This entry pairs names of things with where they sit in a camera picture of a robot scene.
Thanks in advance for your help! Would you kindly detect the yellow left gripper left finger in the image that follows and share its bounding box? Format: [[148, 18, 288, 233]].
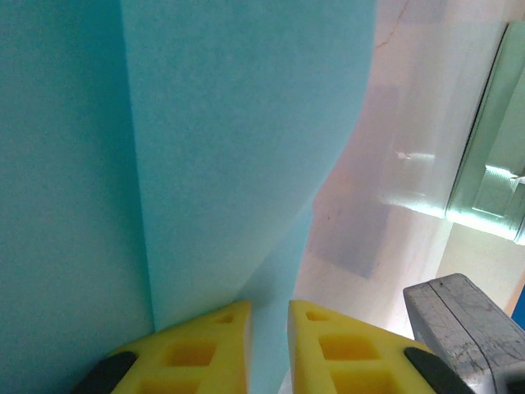
[[71, 300, 253, 394]]

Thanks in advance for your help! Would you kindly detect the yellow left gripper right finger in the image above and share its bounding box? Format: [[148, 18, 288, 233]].
[[286, 299, 481, 394]]

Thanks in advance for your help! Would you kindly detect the light blue cloth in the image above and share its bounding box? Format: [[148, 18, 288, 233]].
[[0, 0, 381, 394]]

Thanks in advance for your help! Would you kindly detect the grey metal block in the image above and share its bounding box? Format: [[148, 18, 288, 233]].
[[403, 273, 525, 394]]

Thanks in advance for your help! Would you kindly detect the mint green zip case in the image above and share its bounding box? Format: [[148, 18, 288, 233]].
[[445, 22, 525, 247]]

